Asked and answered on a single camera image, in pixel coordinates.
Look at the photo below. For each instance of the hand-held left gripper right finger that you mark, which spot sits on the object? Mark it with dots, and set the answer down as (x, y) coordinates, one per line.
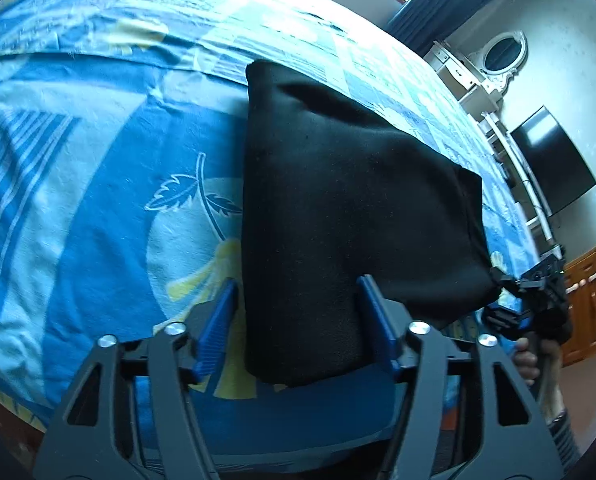
(378, 320)

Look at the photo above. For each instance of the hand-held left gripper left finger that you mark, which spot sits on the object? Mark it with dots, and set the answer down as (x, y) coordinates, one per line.
(217, 330)

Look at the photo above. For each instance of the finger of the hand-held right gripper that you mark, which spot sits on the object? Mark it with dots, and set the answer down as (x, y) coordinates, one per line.
(507, 280)

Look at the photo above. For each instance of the black pants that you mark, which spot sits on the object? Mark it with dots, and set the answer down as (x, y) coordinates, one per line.
(338, 210)

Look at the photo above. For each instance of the person's right forearm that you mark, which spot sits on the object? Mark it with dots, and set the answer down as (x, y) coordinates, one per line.
(560, 410)

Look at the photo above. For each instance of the person's right hand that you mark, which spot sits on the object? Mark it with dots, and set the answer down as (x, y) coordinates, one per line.
(527, 362)

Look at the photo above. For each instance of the brown wooden cabinet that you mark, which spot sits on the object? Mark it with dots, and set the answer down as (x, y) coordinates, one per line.
(593, 305)

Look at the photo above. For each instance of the white television shelf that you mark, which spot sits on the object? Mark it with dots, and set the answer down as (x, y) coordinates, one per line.
(523, 180)

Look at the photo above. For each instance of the black flat television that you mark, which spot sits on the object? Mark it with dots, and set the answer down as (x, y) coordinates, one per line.
(555, 160)

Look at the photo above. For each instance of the blue patterned bed sheet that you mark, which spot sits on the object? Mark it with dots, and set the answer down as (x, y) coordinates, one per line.
(103, 170)

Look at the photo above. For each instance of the white dresser with oval mirror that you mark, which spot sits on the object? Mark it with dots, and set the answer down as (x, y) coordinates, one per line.
(483, 67)

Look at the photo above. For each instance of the dark blue curtain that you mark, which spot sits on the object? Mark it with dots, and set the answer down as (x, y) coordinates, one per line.
(443, 5)

